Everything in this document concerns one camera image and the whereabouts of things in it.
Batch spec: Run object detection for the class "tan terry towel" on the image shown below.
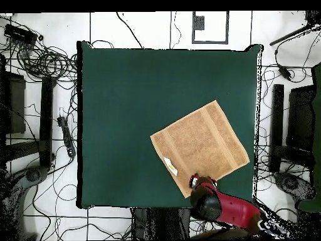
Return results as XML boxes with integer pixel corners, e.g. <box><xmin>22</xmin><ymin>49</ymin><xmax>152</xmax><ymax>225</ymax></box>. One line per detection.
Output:
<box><xmin>149</xmin><ymin>99</ymin><xmax>251</xmax><ymax>199</ymax></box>

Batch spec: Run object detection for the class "black electronics box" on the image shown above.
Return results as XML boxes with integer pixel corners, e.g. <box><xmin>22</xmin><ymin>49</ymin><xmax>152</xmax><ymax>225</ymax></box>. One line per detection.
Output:
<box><xmin>3</xmin><ymin>23</ymin><xmax>38</xmax><ymax>46</ymax></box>

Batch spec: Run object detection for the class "dark green table cloth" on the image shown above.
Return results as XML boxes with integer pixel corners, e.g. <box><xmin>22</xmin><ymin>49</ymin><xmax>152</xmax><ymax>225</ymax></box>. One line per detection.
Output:
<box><xmin>76</xmin><ymin>40</ymin><xmax>264</xmax><ymax>210</ymax></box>

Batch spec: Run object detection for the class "black flat panel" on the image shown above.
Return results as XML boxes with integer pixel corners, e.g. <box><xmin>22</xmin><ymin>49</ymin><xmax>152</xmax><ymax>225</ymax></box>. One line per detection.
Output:
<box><xmin>0</xmin><ymin>71</ymin><xmax>26</xmax><ymax>135</ymax></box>
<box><xmin>286</xmin><ymin>85</ymin><xmax>316</xmax><ymax>151</ymax></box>

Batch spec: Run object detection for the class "black cable tangle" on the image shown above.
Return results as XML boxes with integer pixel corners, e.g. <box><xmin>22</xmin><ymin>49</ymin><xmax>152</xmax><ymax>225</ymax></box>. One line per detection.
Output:
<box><xmin>14</xmin><ymin>42</ymin><xmax>78</xmax><ymax>83</ymax></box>

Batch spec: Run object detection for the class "long black bar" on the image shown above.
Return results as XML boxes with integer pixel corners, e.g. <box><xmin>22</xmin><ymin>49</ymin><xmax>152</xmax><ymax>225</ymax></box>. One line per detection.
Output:
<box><xmin>269</xmin><ymin>83</ymin><xmax>285</xmax><ymax>173</ymax></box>
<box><xmin>39</xmin><ymin>76</ymin><xmax>55</xmax><ymax>168</ymax></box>

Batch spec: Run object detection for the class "black tripod leg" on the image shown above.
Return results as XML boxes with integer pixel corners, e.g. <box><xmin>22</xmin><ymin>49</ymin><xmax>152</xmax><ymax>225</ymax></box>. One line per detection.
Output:
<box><xmin>269</xmin><ymin>11</ymin><xmax>321</xmax><ymax>46</ymax></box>

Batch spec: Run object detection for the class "thick black cable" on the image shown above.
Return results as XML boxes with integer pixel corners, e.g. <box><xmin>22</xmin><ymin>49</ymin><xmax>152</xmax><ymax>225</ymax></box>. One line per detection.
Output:
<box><xmin>115</xmin><ymin>11</ymin><xmax>145</xmax><ymax>49</ymax></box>

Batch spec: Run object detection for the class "thin black cable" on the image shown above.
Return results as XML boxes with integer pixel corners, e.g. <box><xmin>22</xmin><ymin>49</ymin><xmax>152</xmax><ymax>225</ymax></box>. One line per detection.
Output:
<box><xmin>171</xmin><ymin>11</ymin><xmax>182</xmax><ymax>50</ymax></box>

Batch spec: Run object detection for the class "black stand base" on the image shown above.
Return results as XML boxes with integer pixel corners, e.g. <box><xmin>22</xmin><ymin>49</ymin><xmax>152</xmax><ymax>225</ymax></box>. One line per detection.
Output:
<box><xmin>23</xmin><ymin>165</ymin><xmax>50</xmax><ymax>184</ymax></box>
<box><xmin>273</xmin><ymin>171</ymin><xmax>317</xmax><ymax>201</ymax></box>

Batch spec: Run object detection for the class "black power strip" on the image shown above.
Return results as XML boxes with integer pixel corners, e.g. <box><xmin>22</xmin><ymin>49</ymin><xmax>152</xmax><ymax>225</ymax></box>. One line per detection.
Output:
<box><xmin>56</xmin><ymin>115</ymin><xmax>76</xmax><ymax>158</ymax></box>

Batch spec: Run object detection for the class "black power adapter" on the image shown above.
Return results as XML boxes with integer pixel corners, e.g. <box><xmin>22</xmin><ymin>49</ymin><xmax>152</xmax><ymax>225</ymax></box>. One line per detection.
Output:
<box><xmin>277</xmin><ymin>64</ymin><xmax>293</xmax><ymax>82</ymax></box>

